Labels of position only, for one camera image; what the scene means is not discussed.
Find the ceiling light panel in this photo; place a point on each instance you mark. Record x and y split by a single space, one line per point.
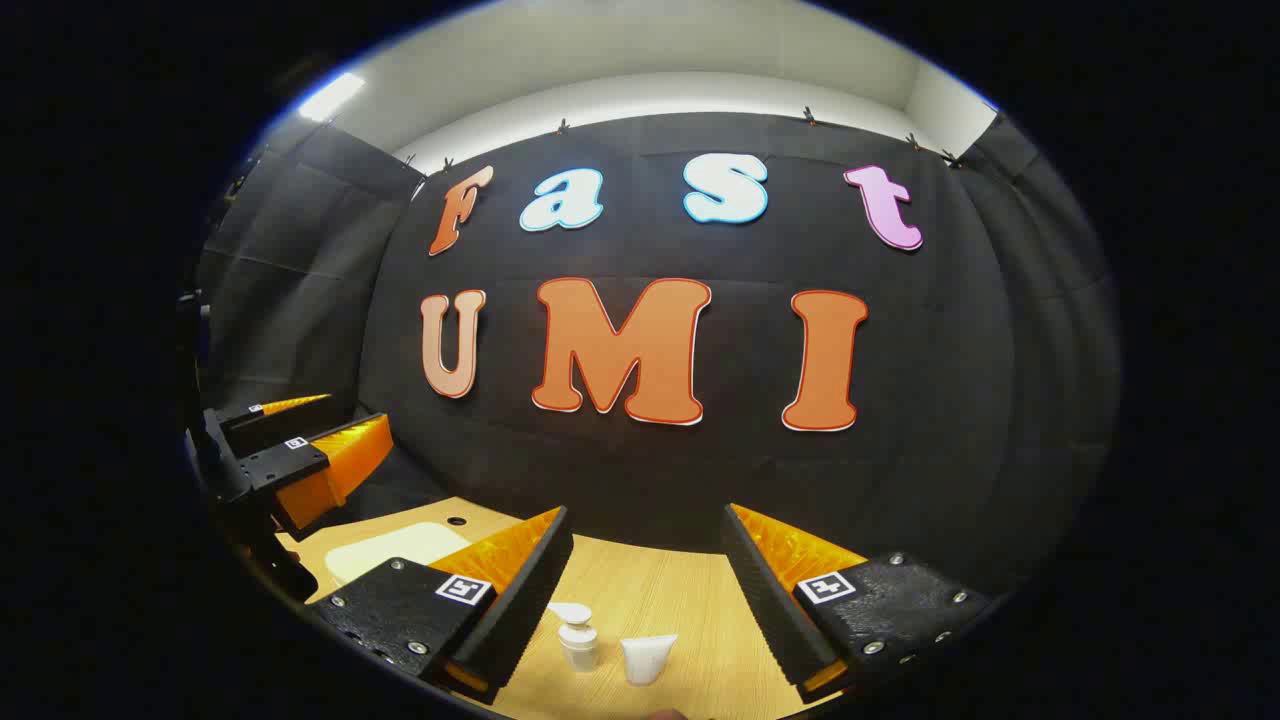
331 97

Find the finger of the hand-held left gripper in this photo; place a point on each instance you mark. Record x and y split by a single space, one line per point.
285 425
340 465

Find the pale yellow suitcase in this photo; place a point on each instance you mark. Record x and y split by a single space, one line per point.
400 548

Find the black backdrop cloth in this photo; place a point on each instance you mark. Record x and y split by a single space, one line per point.
700 480

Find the white squeeze tube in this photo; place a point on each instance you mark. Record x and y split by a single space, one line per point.
647 660

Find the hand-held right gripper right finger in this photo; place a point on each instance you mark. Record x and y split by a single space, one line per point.
775 610

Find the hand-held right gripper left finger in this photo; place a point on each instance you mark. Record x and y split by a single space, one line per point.
525 600

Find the white pump bottle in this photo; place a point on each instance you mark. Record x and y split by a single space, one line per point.
578 645

